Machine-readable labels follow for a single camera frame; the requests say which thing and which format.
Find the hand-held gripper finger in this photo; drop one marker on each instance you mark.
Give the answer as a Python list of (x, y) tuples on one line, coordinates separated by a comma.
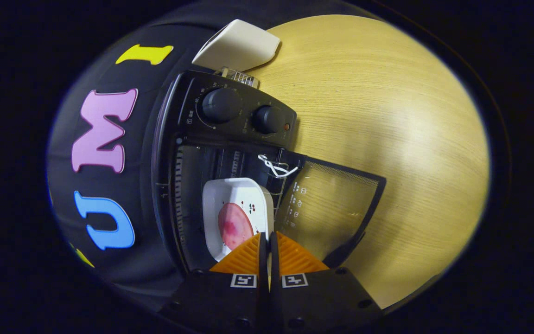
[(274, 260), (263, 260)]

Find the pink ham slice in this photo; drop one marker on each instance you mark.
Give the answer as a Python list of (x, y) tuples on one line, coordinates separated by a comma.
[(234, 227)]

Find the white square plate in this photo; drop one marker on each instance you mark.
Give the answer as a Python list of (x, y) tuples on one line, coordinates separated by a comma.
[(234, 190)]

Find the black toaster oven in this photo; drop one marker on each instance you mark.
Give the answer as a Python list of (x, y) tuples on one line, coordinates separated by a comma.
[(239, 125)]

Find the cream white toaster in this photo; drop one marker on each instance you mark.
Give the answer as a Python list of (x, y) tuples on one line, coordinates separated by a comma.
[(239, 46)]

